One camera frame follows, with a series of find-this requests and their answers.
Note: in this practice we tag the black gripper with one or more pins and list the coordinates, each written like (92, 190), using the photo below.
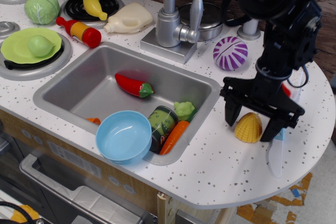
(263, 94)

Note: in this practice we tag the yellow toy corn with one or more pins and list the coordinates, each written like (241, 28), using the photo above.
(249, 128)

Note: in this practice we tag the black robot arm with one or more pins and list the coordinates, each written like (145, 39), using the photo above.
(289, 44)

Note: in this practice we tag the light blue plastic bowl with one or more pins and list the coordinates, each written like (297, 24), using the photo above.
(124, 137)

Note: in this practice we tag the red white toy cheese wedge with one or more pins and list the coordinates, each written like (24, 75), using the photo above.
(291, 87)

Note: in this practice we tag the purple white toy onion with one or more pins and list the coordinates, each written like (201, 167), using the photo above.
(230, 53)

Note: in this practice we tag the light green toy broccoli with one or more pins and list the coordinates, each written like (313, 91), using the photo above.
(183, 110)

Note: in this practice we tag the orange toy carrot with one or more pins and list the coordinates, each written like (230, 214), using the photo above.
(174, 136)

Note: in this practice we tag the grey vertical support pole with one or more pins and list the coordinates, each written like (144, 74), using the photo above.
(249, 30)

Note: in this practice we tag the green toy food can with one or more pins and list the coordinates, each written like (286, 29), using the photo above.
(162, 120)

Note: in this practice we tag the silver toy cooking pot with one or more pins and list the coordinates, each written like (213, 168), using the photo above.
(211, 25)

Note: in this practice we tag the silver toy faucet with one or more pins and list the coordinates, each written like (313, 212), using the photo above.
(170, 38)

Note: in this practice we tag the red toy chili pepper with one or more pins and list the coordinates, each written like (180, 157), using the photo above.
(134, 87)

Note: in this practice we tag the cream toy milk jug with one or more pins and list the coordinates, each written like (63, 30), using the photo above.
(128, 19)

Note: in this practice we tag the small orange toy piece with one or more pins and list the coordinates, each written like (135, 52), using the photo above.
(94, 120)

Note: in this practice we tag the silver toy sink basin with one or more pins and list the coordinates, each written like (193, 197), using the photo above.
(87, 89)

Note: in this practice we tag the red toy ketchup bottle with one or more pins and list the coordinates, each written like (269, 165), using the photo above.
(89, 36)

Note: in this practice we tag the yellow toy banana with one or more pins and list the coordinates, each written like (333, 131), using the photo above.
(93, 8)

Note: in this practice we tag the front left stove burner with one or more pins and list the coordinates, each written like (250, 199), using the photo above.
(33, 74)

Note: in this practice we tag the back right stove burner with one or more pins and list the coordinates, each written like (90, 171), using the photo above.
(74, 9)

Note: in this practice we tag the pale green toy fruit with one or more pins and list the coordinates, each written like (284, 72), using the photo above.
(39, 46)

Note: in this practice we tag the light green plastic plate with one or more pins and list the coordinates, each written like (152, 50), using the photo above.
(14, 48)

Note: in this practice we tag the green toy cabbage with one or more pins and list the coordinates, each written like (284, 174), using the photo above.
(42, 12)

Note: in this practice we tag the yellow object bottom left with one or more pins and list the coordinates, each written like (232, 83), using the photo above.
(18, 217)

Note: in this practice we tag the grey stove knob left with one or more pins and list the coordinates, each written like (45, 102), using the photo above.
(7, 28)

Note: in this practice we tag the toy knife blue handle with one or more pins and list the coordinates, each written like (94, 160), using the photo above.
(275, 154)

